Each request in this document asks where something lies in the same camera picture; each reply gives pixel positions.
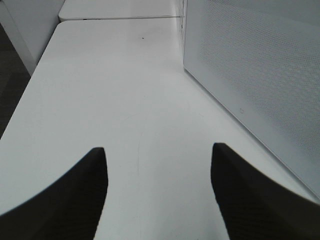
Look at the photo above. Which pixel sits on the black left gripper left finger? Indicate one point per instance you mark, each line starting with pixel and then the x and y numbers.
pixel 68 209

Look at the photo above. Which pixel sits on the white adjacent table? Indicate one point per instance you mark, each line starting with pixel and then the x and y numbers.
pixel 120 9

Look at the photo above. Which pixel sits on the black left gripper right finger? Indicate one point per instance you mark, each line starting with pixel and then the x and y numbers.
pixel 255 207

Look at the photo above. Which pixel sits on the white microwave door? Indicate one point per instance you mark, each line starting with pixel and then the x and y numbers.
pixel 261 60

